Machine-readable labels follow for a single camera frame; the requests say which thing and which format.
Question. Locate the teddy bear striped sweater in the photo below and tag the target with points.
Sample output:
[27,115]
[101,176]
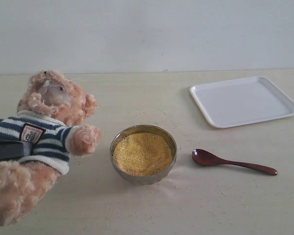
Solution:
[50,116]

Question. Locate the white rectangular tray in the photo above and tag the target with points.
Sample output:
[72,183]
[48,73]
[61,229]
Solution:
[241,101]

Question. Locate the yellow millet grains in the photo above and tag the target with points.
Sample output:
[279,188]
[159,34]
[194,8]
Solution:
[142,154]

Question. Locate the steel bowl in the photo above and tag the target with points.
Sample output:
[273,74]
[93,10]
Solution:
[144,180]

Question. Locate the dark red wooden spoon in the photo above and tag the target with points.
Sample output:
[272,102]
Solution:
[205,158]

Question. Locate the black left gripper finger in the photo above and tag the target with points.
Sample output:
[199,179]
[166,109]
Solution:
[12,148]

